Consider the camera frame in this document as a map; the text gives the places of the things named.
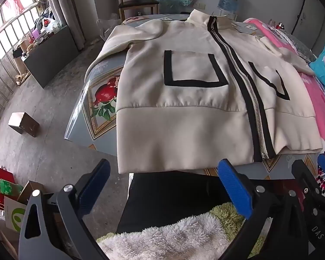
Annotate red paper bag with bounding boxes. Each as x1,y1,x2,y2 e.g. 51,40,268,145
0,165,16,203

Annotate pink flower blanket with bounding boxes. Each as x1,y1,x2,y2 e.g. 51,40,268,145
242,18,325,195

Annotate black wall cable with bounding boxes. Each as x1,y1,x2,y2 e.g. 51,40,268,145
289,0,310,34

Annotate open cardboard box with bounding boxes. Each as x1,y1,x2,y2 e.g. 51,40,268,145
17,180,44,204

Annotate red hanging garment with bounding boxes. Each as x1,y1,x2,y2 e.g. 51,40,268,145
4,0,25,12

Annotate green bottle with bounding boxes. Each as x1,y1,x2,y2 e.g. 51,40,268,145
0,179,23,196

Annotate white bag with green logo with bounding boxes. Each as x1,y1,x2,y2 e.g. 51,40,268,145
3,196,28,232

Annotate dark grey cabinet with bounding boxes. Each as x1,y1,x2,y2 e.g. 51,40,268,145
23,26,79,88

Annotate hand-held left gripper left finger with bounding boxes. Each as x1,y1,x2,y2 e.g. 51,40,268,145
18,158,111,260

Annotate fruit printed tablecloth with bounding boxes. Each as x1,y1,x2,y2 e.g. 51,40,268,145
64,13,320,180

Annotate grey speckled cloth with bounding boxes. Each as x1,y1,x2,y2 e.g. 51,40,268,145
284,29,318,63

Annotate small beige object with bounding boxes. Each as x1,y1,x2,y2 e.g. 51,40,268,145
14,71,31,85

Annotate person's fluffy white green robe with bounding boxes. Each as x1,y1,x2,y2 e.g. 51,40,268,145
96,203,273,260

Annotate cream zip jacket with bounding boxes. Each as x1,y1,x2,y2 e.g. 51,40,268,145
87,9,324,174

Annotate clear plastic bag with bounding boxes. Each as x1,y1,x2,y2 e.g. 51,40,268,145
97,13,120,39

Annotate closed brown cardboard box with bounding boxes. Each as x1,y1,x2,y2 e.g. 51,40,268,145
8,112,40,138

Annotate wooden chair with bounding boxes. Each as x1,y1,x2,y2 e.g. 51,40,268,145
116,0,160,23

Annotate person's black pants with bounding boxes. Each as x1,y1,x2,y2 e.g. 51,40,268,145
116,171,233,234

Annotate grey curtain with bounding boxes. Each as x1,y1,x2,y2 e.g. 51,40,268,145
45,0,86,50

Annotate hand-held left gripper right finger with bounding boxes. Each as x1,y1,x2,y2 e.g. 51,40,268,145
218,158,312,260

